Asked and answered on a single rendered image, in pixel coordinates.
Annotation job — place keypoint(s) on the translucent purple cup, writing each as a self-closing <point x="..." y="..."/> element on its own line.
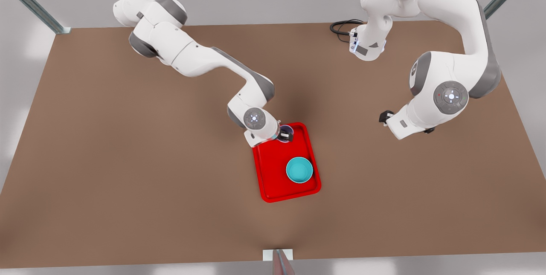
<point x="288" y="131"/>

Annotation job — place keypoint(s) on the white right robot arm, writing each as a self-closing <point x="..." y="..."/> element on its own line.
<point x="194" y="55"/>

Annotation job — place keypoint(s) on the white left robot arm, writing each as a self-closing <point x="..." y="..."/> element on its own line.
<point x="456" y="66"/>

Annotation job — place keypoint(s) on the red rectangular tray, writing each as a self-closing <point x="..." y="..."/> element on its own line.
<point x="277" y="172"/>

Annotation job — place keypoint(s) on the teal bowl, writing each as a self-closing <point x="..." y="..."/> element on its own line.
<point x="299" y="169"/>

